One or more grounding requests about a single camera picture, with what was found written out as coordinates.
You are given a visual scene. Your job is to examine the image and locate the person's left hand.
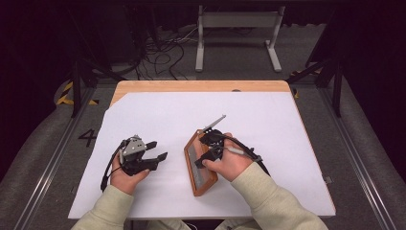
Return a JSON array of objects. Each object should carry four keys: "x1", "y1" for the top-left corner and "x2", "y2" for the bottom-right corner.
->
[{"x1": 109, "y1": 156, "x2": 150, "y2": 196}]

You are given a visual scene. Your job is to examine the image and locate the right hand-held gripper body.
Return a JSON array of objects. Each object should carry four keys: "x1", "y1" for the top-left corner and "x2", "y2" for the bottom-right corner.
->
[{"x1": 197, "y1": 114, "x2": 228, "y2": 160}]

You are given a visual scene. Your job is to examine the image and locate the person's right hand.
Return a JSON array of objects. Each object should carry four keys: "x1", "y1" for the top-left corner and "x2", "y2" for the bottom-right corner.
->
[{"x1": 201, "y1": 132, "x2": 255, "y2": 183}]

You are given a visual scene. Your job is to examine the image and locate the metal floor rail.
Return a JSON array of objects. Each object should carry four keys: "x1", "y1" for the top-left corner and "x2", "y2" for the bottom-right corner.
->
[
  {"x1": 12, "y1": 87, "x2": 97, "y2": 230},
  {"x1": 317, "y1": 87, "x2": 398, "y2": 230}
]

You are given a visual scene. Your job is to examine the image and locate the black tripod stand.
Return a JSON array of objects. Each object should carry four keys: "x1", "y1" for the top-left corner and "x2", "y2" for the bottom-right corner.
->
[
  {"x1": 285, "y1": 6, "x2": 347, "y2": 118},
  {"x1": 68, "y1": 9, "x2": 126, "y2": 118}
]

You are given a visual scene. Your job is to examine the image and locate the hand-held gripper cable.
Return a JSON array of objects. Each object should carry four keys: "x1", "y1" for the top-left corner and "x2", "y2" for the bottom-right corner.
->
[
  {"x1": 219, "y1": 133, "x2": 272, "y2": 177},
  {"x1": 100, "y1": 140, "x2": 127, "y2": 193}
]

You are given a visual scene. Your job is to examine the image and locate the left hand-held gripper cable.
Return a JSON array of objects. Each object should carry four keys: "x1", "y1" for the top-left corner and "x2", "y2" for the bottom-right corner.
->
[{"x1": 100, "y1": 140, "x2": 127, "y2": 193}]

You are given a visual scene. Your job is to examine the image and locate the yellow black hazard tape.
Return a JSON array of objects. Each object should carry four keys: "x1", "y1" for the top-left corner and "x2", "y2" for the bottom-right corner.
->
[{"x1": 56, "y1": 80, "x2": 100, "y2": 106}]

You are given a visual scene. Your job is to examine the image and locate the bundle of black floor cables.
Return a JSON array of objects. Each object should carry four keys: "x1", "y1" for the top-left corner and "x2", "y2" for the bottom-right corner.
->
[{"x1": 133, "y1": 27, "x2": 199, "y2": 81}]

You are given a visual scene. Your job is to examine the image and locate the white metal stand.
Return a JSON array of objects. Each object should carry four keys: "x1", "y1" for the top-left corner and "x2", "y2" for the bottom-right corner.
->
[{"x1": 194, "y1": 4, "x2": 286, "y2": 73}]

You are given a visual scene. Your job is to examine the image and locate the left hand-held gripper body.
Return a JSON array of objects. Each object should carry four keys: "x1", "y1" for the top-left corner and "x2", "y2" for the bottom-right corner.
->
[{"x1": 118, "y1": 134, "x2": 160, "y2": 177}]

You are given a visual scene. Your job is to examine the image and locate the white table mat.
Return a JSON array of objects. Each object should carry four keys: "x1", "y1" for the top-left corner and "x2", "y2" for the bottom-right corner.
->
[{"x1": 67, "y1": 91, "x2": 337, "y2": 220}]

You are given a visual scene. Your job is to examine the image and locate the right hand-held gripper cable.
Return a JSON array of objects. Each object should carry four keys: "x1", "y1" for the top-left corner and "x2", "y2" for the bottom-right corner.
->
[{"x1": 219, "y1": 133, "x2": 272, "y2": 177}]

